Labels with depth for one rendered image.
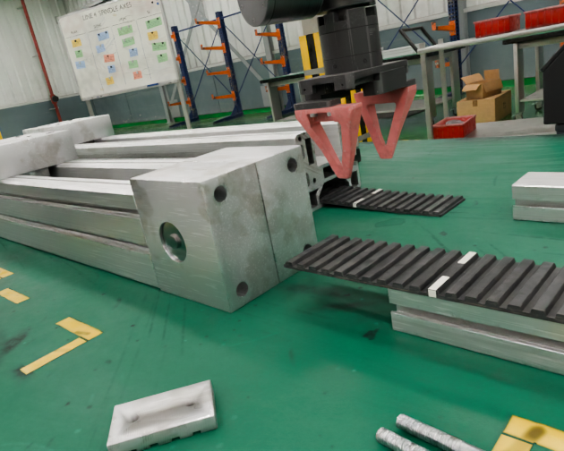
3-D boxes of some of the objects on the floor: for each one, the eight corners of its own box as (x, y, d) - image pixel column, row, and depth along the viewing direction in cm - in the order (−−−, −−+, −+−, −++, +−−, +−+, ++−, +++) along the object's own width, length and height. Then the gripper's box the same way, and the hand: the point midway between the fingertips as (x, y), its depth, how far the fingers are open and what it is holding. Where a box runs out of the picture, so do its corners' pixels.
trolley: (584, 151, 338) (585, -8, 307) (584, 173, 294) (585, -10, 263) (431, 160, 392) (420, 26, 361) (413, 180, 348) (397, 29, 317)
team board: (92, 177, 637) (43, 17, 577) (117, 167, 680) (74, 17, 620) (190, 166, 575) (146, -14, 516) (211, 157, 618) (173, -12, 559)
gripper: (334, 4, 41) (359, 186, 45) (410, -2, 49) (424, 153, 53) (276, 21, 45) (303, 183, 50) (354, 12, 53) (371, 153, 58)
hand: (365, 160), depth 51 cm, fingers open, 8 cm apart
